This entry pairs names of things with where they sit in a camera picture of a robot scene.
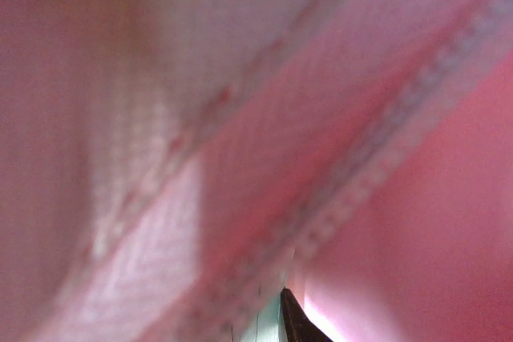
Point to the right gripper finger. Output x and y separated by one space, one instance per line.
298 327

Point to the pink school backpack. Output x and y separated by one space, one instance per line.
168 166

